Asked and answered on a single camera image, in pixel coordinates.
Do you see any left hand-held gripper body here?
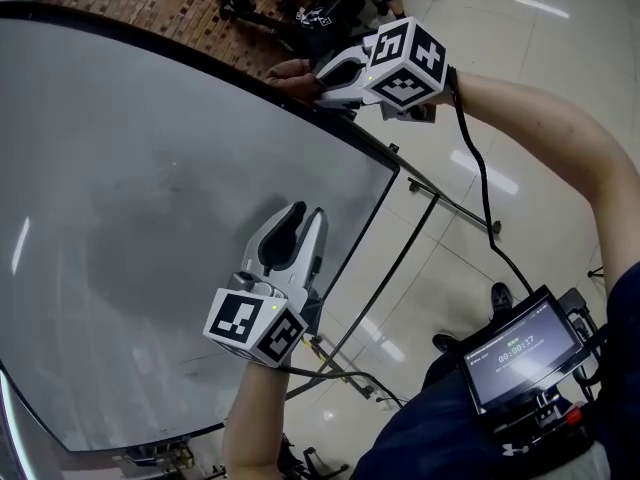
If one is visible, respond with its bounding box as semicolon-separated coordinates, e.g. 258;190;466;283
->
203;270;321;369

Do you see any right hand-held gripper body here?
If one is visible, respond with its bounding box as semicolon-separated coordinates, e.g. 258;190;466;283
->
360;16;448;123

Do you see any brown wiping cloth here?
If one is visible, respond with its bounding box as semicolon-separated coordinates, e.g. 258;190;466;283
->
263;58;326;103

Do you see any large white whiteboard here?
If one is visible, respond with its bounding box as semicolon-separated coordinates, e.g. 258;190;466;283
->
0;0;401;454

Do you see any person's left forearm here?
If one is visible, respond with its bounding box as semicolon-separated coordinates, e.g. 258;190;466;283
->
222;362;291;480

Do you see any person's right forearm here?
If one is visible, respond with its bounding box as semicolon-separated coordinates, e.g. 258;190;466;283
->
439;70;640;289

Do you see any spare hand-held gripper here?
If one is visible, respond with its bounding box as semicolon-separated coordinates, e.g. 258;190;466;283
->
294;6;334;29

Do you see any black office chair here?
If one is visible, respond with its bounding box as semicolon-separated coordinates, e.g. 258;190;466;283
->
217;0;311;57

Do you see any person's left shoe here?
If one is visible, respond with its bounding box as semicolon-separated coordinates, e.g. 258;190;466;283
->
432;332;464;354

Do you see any person's shoe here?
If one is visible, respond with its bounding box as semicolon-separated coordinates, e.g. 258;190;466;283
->
490;281;514;319
432;332;464;354

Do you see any person's right shoe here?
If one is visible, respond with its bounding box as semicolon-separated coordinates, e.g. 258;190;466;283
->
490;281;514;319

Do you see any person's navy shirt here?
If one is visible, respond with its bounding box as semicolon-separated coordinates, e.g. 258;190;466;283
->
349;260;640;480

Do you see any black chest monitor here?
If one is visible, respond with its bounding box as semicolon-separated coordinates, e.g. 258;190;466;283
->
457;285;589;417

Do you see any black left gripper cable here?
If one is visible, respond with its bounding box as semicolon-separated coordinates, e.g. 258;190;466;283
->
277;362;406;409

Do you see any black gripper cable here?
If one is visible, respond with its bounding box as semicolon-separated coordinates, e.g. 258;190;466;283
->
447;67;539;297
277;362;406;409

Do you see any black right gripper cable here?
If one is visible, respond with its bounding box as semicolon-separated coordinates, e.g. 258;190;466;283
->
447;67;539;297

